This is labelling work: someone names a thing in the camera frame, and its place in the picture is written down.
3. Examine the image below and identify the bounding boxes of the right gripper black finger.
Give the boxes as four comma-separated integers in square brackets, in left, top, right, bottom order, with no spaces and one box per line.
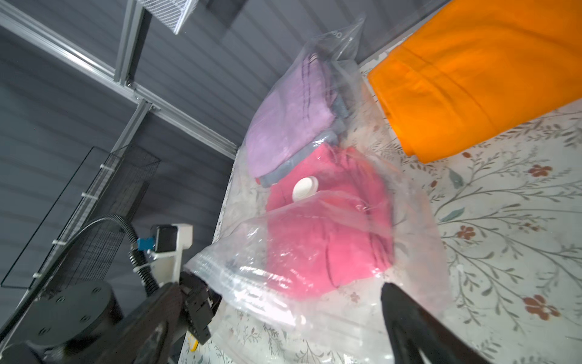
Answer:
[380,283,488,363]

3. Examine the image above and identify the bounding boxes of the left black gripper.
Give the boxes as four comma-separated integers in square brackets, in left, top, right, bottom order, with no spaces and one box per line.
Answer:
[180,271,222,344]

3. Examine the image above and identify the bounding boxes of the clear plastic vacuum bag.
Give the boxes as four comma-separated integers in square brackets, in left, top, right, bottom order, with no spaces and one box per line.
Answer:
[186,17,452,363]

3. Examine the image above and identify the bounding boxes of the orange trousers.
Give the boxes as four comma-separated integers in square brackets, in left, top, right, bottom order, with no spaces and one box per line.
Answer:
[368,1,581,163]

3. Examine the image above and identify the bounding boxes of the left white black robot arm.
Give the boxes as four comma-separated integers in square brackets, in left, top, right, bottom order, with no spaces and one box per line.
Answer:
[1,272,221,363]

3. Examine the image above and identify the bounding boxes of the white round bag valve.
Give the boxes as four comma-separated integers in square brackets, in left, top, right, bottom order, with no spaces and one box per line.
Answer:
[292,176,319,203]

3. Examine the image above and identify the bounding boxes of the folded pink cloth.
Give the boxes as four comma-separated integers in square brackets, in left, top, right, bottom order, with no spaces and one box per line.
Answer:
[266,144,394,300]

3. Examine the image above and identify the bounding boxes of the floral table mat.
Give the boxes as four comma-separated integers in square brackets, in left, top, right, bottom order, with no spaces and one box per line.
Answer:
[179,54,582,364]

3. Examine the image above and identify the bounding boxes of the folded purple cloth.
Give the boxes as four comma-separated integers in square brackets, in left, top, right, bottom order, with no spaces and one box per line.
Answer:
[244,53,349,187]

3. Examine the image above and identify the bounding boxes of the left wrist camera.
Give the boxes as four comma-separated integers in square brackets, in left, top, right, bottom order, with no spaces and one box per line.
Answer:
[133,224,193,287]

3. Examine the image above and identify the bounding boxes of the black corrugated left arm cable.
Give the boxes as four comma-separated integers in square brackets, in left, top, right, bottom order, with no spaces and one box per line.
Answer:
[0,214,160,342]

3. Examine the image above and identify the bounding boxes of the black wire mesh basket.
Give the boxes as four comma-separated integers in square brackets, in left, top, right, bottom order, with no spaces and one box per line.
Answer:
[0,144,162,299]

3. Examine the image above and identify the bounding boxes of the white wire mesh basket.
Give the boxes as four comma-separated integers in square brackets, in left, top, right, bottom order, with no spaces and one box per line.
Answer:
[138,0,199,35]

